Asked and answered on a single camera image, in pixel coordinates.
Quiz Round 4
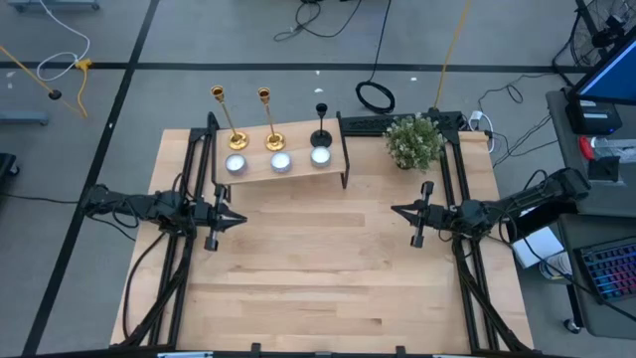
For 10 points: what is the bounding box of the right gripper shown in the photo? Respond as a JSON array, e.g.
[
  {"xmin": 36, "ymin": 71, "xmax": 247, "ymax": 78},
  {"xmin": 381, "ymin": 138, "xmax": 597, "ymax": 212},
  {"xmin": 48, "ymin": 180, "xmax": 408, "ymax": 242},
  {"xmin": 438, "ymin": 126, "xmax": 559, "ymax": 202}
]
[{"xmin": 391, "ymin": 181, "xmax": 461, "ymax": 249}]

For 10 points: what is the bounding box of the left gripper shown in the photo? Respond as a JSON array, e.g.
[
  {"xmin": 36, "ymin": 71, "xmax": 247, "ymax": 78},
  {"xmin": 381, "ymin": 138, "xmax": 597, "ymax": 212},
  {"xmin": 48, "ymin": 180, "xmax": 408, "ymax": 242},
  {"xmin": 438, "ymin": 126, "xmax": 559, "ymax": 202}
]
[{"xmin": 193, "ymin": 184, "xmax": 248, "ymax": 252}]

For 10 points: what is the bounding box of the white tealight candle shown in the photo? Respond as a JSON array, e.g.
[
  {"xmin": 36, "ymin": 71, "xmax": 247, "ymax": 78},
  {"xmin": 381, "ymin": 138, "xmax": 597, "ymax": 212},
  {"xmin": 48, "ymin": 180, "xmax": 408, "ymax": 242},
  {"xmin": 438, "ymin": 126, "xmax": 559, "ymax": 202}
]
[
  {"xmin": 269, "ymin": 150, "xmax": 293, "ymax": 174},
  {"xmin": 224, "ymin": 152, "xmax": 248, "ymax": 176}
]

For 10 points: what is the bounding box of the tall gold candlestick holder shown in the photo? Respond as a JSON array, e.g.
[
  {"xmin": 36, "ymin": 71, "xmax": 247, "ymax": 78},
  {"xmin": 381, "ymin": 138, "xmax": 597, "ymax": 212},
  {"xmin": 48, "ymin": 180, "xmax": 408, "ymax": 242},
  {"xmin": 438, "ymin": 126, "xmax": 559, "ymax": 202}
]
[
  {"xmin": 256, "ymin": 86, "xmax": 287, "ymax": 153},
  {"xmin": 210, "ymin": 84, "xmax": 250, "ymax": 152}
]

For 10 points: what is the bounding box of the black candlestick holder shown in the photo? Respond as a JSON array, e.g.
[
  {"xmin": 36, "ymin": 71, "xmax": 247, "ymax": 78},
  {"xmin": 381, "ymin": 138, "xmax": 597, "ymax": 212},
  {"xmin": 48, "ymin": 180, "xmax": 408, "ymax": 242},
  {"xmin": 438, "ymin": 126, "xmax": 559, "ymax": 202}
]
[{"xmin": 309, "ymin": 101, "xmax": 334, "ymax": 149}]

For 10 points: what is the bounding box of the wooden shelf with black legs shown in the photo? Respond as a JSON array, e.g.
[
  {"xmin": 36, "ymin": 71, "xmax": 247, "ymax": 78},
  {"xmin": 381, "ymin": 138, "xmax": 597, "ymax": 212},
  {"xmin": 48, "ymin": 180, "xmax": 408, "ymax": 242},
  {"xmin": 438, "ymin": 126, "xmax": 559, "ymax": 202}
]
[{"xmin": 207, "ymin": 111, "xmax": 352, "ymax": 204}]

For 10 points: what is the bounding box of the green plant in black pot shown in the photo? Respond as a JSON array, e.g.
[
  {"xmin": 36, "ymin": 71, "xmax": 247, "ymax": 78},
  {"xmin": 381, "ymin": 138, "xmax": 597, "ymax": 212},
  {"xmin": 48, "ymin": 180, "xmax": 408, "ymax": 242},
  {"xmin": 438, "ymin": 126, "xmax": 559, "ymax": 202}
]
[{"xmin": 383, "ymin": 112, "xmax": 446, "ymax": 173}]

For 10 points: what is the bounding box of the white box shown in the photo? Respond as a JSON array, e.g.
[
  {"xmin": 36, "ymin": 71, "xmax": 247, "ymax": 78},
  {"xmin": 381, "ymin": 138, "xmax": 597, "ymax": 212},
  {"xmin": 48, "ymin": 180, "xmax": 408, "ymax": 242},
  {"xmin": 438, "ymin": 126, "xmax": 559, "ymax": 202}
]
[{"xmin": 510, "ymin": 206, "xmax": 566, "ymax": 270}]

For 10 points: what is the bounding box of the white and blue object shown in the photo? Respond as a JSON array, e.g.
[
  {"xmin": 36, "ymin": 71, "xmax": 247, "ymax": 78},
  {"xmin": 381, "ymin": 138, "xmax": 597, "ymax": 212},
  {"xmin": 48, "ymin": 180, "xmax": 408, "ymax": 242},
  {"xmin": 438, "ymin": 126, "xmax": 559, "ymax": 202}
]
[{"xmin": 539, "ymin": 251, "xmax": 573, "ymax": 281}]

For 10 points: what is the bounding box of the small black box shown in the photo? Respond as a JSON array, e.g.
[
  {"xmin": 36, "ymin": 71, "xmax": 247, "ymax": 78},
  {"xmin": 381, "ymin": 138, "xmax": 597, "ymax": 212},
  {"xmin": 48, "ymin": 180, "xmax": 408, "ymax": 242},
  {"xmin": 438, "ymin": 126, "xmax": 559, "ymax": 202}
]
[{"xmin": 587, "ymin": 155, "xmax": 622, "ymax": 183}]

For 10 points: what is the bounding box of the black mini computer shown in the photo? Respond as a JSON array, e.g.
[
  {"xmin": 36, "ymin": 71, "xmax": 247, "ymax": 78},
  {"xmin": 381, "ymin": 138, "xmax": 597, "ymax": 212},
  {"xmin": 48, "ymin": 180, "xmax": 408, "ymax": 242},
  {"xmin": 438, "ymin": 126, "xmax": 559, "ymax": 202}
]
[{"xmin": 564, "ymin": 96, "xmax": 624, "ymax": 136}]

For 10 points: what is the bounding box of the backlit rainbow keyboard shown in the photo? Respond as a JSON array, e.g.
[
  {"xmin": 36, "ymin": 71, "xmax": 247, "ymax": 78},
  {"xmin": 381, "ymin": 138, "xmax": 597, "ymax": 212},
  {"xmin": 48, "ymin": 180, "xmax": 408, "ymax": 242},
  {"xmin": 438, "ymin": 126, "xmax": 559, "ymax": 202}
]
[{"xmin": 572, "ymin": 237, "xmax": 636, "ymax": 303}]

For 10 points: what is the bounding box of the grey rolling desk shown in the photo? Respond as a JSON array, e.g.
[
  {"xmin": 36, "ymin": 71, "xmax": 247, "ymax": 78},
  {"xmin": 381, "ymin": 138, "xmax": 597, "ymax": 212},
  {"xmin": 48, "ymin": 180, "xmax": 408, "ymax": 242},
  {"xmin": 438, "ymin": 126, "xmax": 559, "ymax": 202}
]
[{"xmin": 556, "ymin": 212, "xmax": 636, "ymax": 342}]

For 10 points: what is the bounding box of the black floor object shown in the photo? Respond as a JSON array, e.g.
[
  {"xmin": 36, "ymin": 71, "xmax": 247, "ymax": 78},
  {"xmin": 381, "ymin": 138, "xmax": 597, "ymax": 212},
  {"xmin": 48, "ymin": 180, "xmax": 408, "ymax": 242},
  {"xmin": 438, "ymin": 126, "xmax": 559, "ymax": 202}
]
[{"xmin": 0, "ymin": 152, "xmax": 21, "ymax": 181}]

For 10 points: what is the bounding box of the grey floor base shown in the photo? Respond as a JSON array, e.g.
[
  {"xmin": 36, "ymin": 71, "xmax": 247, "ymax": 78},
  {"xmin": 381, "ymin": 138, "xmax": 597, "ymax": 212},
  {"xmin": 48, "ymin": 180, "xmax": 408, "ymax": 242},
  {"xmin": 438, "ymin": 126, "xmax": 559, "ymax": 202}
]
[{"xmin": 0, "ymin": 109, "xmax": 51, "ymax": 126}]

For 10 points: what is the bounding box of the computer monitor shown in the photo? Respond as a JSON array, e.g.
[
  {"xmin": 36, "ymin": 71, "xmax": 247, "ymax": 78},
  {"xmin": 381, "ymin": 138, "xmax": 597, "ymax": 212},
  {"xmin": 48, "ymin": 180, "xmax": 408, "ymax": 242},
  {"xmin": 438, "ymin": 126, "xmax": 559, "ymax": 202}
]
[{"xmin": 567, "ymin": 33, "xmax": 636, "ymax": 106}]

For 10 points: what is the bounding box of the black standing fan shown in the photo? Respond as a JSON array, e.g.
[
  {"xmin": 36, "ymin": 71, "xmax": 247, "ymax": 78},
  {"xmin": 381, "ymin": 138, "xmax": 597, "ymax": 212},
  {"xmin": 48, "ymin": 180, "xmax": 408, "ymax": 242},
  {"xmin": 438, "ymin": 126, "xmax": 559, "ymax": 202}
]
[{"xmin": 552, "ymin": 0, "xmax": 636, "ymax": 87}]

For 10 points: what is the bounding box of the black metal rig frame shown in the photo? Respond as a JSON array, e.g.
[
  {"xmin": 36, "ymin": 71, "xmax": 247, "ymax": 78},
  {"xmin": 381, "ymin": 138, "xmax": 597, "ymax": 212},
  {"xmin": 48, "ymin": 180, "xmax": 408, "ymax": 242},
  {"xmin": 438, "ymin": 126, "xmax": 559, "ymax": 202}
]
[{"xmin": 116, "ymin": 109, "xmax": 537, "ymax": 355}]

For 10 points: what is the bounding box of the white charger with cable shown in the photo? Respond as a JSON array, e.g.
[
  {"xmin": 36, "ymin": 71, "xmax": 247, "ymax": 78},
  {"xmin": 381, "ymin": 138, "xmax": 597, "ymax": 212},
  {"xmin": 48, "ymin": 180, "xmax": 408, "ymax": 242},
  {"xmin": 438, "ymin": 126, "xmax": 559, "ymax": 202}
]
[{"xmin": 468, "ymin": 109, "xmax": 497, "ymax": 154}]

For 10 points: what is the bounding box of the black cable with coil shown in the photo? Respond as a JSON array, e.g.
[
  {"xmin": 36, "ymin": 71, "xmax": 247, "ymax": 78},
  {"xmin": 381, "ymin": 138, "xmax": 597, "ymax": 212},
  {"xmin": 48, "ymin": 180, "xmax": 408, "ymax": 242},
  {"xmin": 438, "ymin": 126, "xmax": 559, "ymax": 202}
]
[{"xmin": 354, "ymin": 0, "xmax": 398, "ymax": 115}]

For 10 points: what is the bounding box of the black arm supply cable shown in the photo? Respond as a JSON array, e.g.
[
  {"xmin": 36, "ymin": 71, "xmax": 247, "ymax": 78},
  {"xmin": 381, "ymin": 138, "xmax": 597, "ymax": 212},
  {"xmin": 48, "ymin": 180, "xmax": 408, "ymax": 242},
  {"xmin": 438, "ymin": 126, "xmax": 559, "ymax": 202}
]
[{"xmin": 121, "ymin": 231, "xmax": 168, "ymax": 342}]

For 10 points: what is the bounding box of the yellow hanging cable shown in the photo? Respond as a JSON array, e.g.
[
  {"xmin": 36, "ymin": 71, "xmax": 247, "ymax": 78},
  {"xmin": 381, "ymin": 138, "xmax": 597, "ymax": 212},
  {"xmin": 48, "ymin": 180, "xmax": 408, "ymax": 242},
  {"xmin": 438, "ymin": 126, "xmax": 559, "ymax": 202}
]
[{"xmin": 433, "ymin": 0, "xmax": 473, "ymax": 111}]

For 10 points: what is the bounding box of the red handled tool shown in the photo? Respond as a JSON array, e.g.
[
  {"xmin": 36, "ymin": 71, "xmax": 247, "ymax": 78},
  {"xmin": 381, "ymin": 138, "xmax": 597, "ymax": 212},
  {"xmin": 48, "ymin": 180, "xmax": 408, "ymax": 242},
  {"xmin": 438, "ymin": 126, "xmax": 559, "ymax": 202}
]
[{"xmin": 578, "ymin": 135, "xmax": 596, "ymax": 162}]

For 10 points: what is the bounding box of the thin black floor cable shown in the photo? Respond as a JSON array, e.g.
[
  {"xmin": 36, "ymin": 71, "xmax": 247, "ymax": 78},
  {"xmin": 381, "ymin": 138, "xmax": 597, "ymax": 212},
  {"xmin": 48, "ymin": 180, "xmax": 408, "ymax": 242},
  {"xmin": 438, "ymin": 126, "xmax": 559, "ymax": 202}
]
[{"xmin": 0, "ymin": 191, "xmax": 81, "ymax": 205}]

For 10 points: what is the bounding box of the black tangled floor cable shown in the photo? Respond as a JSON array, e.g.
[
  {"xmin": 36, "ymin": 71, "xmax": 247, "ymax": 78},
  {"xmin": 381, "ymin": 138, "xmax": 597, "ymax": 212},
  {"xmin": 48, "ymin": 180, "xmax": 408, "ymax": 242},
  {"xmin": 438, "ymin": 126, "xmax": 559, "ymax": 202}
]
[{"xmin": 272, "ymin": 0, "xmax": 364, "ymax": 42}]

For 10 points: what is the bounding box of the yellow extension cord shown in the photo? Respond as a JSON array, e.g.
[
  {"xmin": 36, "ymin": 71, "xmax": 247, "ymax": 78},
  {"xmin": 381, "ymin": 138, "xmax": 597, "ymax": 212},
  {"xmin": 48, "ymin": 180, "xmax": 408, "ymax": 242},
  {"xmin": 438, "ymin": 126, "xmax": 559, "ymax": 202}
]
[{"xmin": 74, "ymin": 58, "xmax": 94, "ymax": 119}]

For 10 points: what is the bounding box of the white floor cable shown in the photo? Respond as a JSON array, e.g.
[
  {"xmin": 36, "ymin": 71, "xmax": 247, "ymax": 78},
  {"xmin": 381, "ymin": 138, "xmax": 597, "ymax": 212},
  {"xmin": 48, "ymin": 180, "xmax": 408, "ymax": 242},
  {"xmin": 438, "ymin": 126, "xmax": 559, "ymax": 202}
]
[{"xmin": 36, "ymin": 0, "xmax": 92, "ymax": 83}]

